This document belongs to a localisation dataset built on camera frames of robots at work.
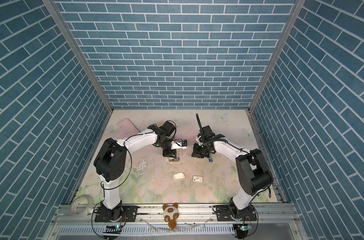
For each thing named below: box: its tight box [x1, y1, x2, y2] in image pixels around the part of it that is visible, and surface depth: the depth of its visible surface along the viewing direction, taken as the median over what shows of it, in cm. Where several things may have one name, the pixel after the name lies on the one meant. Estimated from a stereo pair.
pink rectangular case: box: [116, 118, 141, 138], surface depth 110 cm
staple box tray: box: [173, 172, 186, 180], surface depth 88 cm
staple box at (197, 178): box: [192, 175, 204, 182], surface depth 86 cm
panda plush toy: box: [162, 202, 179, 230], surface depth 73 cm
